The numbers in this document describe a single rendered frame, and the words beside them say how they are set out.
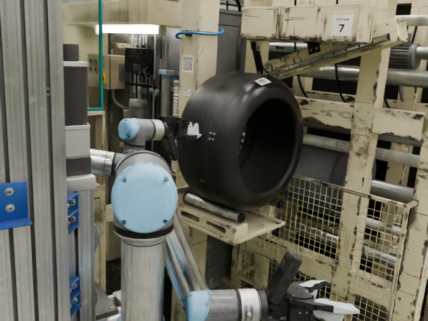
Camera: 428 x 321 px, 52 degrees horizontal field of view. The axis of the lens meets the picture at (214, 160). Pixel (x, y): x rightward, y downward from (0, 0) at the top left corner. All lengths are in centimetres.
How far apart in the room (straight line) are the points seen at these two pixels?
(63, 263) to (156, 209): 40
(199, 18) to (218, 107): 49
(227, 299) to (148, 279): 18
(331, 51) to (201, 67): 58
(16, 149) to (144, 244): 35
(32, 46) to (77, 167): 32
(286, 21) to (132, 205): 143
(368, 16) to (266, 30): 46
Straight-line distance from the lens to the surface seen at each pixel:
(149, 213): 80
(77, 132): 114
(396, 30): 197
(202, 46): 206
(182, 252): 102
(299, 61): 217
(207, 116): 175
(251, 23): 218
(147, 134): 153
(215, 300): 96
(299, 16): 203
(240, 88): 177
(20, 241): 108
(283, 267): 99
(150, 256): 87
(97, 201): 227
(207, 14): 208
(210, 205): 196
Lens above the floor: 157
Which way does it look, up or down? 14 degrees down
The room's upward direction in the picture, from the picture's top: 3 degrees clockwise
